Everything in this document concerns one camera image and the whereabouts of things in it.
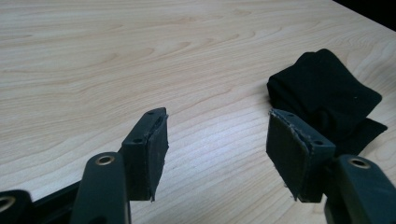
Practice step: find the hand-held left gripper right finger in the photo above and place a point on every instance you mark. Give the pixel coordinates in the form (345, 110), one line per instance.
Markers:
(295, 155)

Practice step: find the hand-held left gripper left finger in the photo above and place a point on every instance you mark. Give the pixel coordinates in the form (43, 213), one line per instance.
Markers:
(146, 155)

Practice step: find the black sock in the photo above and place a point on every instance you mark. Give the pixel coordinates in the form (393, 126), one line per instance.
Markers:
(369, 133)
(323, 90)

